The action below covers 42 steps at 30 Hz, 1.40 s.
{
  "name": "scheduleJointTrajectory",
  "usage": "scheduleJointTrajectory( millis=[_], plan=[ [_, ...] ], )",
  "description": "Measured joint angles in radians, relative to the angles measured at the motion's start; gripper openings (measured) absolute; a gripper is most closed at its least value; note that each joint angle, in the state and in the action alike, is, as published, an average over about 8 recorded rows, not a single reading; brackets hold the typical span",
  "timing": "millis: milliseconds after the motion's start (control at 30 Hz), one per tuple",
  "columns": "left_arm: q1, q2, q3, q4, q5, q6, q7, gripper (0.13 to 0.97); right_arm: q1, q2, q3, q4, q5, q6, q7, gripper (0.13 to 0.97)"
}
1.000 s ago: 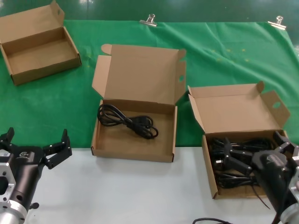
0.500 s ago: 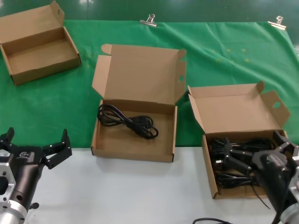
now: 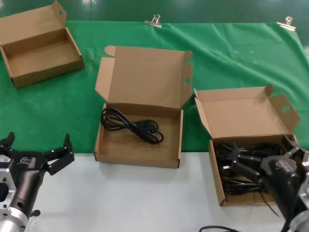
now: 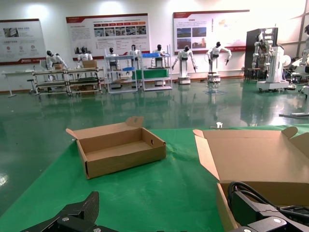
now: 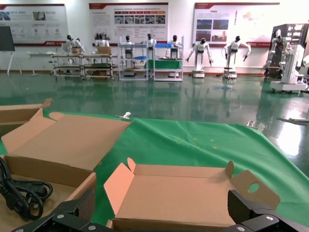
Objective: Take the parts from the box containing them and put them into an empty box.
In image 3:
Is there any thin black cable tie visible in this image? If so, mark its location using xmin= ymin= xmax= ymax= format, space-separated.
xmin=263 ymin=199 xmax=281 ymax=218

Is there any green table cloth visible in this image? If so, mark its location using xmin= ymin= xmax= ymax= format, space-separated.
xmin=0 ymin=19 xmax=309 ymax=154

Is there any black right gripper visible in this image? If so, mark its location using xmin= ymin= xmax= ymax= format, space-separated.
xmin=223 ymin=135 xmax=306 ymax=221

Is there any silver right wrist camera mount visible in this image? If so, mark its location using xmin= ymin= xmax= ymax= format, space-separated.
xmin=299 ymin=149 xmax=309 ymax=201

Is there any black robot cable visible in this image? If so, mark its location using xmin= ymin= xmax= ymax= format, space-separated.
xmin=199 ymin=226 xmax=239 ymax=232

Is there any silver binder clip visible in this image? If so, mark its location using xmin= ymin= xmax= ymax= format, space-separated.
xmin=144 ymin=14 xmax=163 ymax=29
xmin=276 ymin=16 xmax=296 ymax=31

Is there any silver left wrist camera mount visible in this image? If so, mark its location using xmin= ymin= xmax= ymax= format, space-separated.
xmin=0 ymin=154 xmax=18 ymax=211

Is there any black power cord bundle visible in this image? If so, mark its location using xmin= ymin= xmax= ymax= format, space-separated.
xmin=223 ymin=178 xmax=269 ymax=195
xmin=216 ymin=142 xmax=285 ymax=174
xmin=100 ymin=107 xmax=165 ymax=145

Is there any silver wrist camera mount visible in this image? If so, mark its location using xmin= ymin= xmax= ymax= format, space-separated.
xmin=0 ymin=154 xmax=18 ymax=211
xmin=299 ymin=149 xmax=309 ymax=201

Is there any small open cardboard box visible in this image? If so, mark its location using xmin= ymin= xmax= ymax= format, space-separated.
xmin=0 ymin=0 xmax=85 ymax=89

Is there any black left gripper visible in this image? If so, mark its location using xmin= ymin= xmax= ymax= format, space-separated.
xmin=0 ymin=131 xmax=75 ymax=218

